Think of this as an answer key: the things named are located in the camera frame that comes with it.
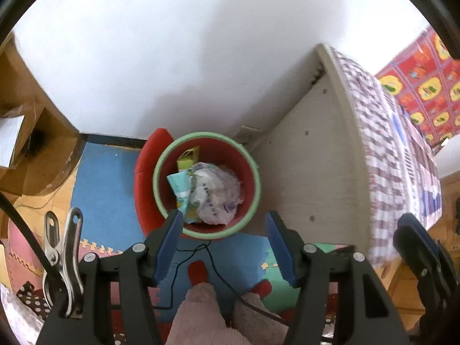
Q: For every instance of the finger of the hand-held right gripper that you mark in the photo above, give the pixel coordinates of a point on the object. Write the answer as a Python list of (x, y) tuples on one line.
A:
[(418, 237)]

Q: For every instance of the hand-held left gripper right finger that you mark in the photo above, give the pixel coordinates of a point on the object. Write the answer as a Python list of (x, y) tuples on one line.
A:
[(282, 251)]

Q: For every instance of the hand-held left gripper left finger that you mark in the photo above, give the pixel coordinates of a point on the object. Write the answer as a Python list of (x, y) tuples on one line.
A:
[(168, 246)]

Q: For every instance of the teal yellow plastic packet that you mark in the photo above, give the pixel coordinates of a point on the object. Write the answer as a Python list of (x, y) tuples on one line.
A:
[(179, 190)]

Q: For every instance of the clear plastic bag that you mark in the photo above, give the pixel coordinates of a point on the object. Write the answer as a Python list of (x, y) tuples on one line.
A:
[(219, 194)]

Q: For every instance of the white green carton box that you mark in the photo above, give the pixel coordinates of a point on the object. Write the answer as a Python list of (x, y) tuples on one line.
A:
[(187, 158)]

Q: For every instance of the red slipper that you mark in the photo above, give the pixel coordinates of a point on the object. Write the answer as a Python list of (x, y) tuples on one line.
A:
[(261, 288), (198, 272)]

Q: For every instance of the person's right leg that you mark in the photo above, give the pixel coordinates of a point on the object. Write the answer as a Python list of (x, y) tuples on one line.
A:
[(258, 316)]

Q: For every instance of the pink fuzzy slippers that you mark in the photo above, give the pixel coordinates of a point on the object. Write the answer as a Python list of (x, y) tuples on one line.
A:
[(197, 316)]

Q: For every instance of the colourful foam floor mat tiles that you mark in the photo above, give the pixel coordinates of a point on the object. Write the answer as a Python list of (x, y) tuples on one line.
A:
[(104, 194)]

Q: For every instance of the metal spring clip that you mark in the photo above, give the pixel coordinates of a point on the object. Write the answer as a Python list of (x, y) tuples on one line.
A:
[(70, 258)]

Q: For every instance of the wooden corner desk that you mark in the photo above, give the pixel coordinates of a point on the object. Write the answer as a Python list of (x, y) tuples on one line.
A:
[(46, 165)]

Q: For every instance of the pink checked quilt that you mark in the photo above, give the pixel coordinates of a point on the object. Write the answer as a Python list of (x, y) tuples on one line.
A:
[(18, 323)]

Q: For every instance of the white paper sheet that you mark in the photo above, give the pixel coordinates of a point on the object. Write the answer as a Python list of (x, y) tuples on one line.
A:
[(9, 140)]

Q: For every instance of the brown cardboard box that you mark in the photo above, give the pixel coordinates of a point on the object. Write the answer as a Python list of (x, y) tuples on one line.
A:
[(25, 111)]

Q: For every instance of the white wooden bed frame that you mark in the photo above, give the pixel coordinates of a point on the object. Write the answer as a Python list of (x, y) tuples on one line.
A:
[(316, 158)]

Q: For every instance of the white wall socket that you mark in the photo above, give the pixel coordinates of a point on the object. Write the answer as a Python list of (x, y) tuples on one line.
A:
[(251, 133)]

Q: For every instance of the red printed wall cloth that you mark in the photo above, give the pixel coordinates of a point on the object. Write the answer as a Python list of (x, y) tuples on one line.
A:
[(427, 86)]

